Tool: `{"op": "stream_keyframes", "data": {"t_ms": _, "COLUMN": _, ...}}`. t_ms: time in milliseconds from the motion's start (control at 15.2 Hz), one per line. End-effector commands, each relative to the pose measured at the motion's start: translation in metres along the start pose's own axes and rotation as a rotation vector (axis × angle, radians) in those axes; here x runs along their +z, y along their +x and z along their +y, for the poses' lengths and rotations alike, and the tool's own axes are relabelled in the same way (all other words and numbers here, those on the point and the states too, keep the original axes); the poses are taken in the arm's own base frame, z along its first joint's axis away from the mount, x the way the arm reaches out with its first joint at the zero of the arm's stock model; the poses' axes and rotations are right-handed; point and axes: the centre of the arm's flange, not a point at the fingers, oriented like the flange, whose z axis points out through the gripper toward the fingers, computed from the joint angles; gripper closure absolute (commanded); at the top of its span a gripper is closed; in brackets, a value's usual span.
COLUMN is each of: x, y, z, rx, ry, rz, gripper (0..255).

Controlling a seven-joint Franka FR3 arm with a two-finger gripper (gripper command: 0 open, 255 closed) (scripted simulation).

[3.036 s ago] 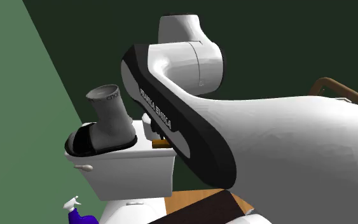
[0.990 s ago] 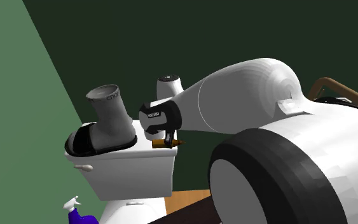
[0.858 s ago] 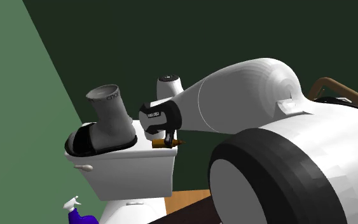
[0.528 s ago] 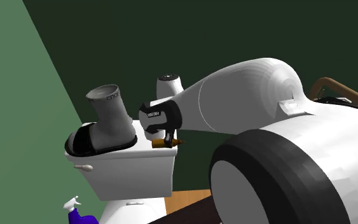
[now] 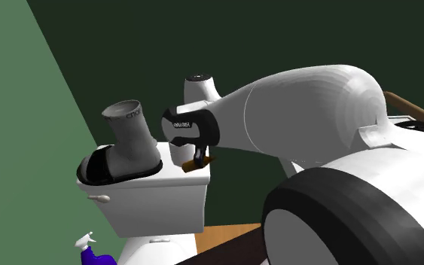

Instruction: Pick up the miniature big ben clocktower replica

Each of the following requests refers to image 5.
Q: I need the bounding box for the short brown cylinder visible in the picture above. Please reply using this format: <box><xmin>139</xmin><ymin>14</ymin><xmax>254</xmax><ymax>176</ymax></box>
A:
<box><xmin>181</xmin><ymin>155</ymin><xmax>217</xmax><ymax>174</ymax></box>

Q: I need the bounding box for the brown wooden rod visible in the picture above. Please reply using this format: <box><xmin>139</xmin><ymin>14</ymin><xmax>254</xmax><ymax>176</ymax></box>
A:
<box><xmin>383</xmin><ymin>90</ymin><xmax>424</xmax><ymax>124</ymax></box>

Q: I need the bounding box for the blue spray bottle white nozzle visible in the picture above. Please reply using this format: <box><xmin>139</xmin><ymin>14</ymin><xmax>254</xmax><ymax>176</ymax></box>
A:
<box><xmin>74</xmin><ymin>230</ymin><xmax>119</xmax><ymax>265</ymax></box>

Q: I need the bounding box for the white toilet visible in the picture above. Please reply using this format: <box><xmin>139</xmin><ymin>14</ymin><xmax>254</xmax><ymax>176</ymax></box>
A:
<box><xmin>76</xmin><ymin>141</ymin><xmax>212</xmax><ymax>265</ymax></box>

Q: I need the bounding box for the grey sock in black sandal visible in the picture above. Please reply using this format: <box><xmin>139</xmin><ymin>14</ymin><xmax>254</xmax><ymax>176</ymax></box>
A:
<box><xmin>76</xmin><ymin>99</ymin><xmax>164</xmax><ymax>186</ymax></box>

